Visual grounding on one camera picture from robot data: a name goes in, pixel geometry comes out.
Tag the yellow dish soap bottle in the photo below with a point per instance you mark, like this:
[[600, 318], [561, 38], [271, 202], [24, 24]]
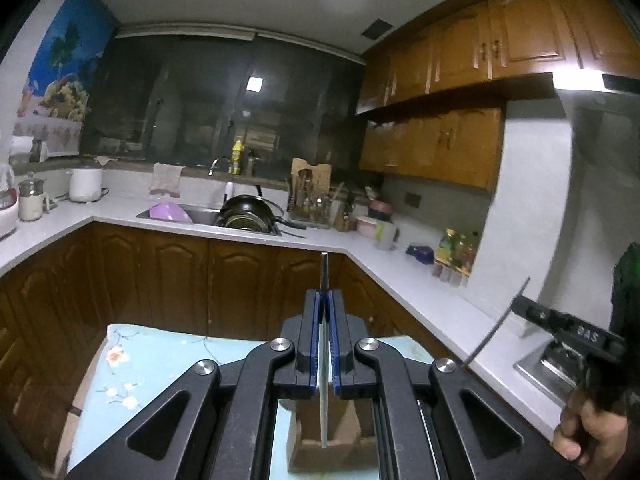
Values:
[[237, 157]]

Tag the dark thin table knife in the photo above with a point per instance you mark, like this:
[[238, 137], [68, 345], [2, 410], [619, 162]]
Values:
[[492, 331]]

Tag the person's right hand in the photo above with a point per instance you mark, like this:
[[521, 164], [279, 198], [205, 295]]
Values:
[[595, 435]]

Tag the wooden cutting board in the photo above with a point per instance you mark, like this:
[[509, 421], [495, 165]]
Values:
[[320, 172]]

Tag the wooden wall cabinets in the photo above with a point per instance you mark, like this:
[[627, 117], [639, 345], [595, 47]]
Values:
[[460, 55]]

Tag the clear spice jars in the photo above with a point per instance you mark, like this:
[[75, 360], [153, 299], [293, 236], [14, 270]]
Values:
[[450, 275]]

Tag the white plastic cup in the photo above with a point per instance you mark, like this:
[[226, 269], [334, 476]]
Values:
[[385, 237]]

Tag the yellow oil bottle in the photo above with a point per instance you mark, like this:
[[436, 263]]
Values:
[[446, 247]]

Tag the chrome faucet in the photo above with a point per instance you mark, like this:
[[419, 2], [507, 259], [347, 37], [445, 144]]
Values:
[[220, 160]]

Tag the white rice cooker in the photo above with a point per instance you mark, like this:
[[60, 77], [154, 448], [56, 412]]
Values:
[[85, 185]]

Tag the wooden base cabinets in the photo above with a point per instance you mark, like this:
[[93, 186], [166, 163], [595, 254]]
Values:
[[175, 280]]

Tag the steel table knife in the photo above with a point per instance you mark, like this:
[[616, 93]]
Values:
[[324, 410]]

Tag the grey hanging dishcloth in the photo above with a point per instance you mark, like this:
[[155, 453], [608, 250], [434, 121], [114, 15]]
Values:
[[165, 180]]

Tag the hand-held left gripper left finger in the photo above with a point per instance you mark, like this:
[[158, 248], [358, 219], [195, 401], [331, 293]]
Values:
[[314, 330]]

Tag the wall poster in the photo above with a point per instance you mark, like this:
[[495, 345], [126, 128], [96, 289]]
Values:
[[70, 60]]

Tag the pink bowls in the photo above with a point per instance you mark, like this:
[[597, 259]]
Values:
[[379, 207]]

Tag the steel kitchen sink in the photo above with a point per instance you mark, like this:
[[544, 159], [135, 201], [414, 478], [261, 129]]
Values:
[[200, 215]]

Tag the glass jar with lid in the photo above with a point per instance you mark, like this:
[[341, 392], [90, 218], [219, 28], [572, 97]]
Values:
[[30, 205]]

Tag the dark condiment bottle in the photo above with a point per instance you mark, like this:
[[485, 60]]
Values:
[[469, 255]]

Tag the steel gas stove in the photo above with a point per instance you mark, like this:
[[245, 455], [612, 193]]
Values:
[[545, 370]]

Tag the wall outlet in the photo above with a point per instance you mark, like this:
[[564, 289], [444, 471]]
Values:
[[412, 200]]

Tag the blue small container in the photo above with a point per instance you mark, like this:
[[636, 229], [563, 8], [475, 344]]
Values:
[[422, 254]]

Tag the black wok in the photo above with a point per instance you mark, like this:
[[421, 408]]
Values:
[[250, 207]]

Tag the ceiling vent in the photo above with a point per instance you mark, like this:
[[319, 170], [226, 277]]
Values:
[[376, 28]]

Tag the countertop cutlery rack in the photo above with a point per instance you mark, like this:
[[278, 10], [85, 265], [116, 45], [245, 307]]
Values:
[[312, 210]]

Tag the purple plastic basin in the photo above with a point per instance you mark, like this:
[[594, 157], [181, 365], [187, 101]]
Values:
[[170, 211]]

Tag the wooden slatted utensil holder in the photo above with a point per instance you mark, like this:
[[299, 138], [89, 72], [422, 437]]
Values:
[[350, 452]]

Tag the white countertop appliance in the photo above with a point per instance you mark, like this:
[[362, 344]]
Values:
[[6, 210]]

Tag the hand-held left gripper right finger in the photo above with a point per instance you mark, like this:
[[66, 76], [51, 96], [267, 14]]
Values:
[[334, 335]]

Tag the blue floral tablecloth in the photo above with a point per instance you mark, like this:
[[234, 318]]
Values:
[[150, 360]]

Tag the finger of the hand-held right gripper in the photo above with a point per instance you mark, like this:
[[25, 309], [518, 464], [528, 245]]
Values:
[[565, 327]]

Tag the steel range hood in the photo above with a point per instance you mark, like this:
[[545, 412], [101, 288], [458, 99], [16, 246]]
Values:
[[580, 80]]

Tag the dark kitchen window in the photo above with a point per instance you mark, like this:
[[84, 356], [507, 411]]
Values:
[[190, 100]]

